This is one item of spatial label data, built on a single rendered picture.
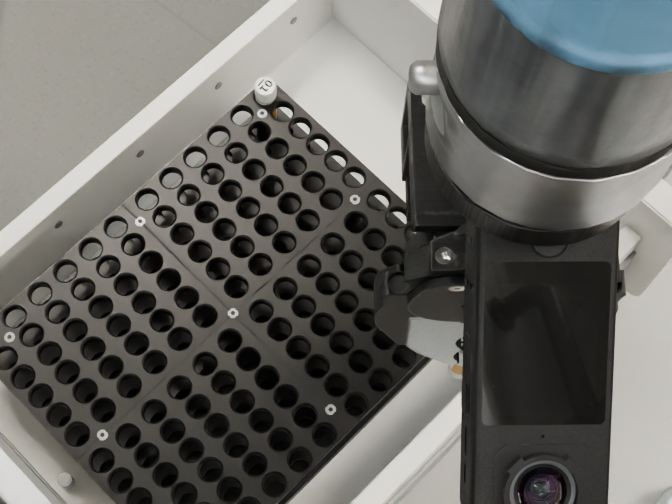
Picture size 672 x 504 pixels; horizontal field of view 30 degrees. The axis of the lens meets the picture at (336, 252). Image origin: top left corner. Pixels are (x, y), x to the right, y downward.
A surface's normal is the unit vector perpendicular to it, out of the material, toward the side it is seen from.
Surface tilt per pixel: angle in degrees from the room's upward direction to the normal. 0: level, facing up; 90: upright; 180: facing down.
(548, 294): 29
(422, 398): 0
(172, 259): 0
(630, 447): 0
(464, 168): 90
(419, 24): 90
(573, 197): 90
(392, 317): 90
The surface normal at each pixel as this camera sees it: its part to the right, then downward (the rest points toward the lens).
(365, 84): 0.01, -0.33
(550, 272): 0.06, 0.16
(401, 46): -0.71, 0.66
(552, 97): -0.42, 0.86
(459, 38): -0.94, 0.31
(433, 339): 0.01, 0.94
